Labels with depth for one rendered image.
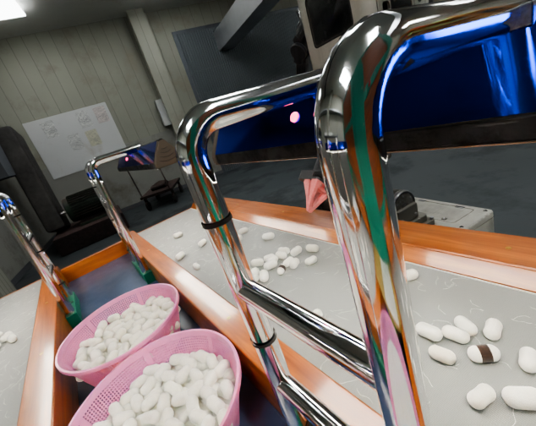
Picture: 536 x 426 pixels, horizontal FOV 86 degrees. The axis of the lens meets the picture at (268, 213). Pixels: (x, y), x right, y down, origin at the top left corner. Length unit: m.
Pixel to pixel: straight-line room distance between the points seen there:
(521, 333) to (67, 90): 6.94
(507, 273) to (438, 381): 0.23
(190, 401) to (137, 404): 0.10
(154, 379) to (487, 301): 0.55
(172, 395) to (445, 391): 0.39
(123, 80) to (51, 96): 1.31
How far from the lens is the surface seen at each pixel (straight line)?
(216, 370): 0.54
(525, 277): 0.59
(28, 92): 7.08
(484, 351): 0.47
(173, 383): 0.57
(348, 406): 0.41
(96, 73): 6.99
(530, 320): 0.54
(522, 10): 0.24
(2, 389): 0.89
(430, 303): 0.55
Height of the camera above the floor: 1.10
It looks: 19 degrees down
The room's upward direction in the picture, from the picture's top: 18 degrees counter-clockwise
